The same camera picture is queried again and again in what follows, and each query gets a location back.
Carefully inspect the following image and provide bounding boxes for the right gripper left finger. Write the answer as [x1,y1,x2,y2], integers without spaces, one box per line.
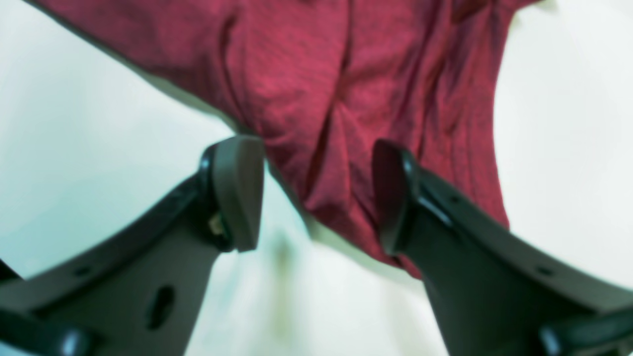
[0,135,265,356]

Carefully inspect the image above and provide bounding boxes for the dark red t-shirt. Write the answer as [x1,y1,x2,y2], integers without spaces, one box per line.
[38,0,532,278]

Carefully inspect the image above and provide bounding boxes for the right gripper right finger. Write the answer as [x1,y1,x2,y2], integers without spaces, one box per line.
[371,139,633,356]

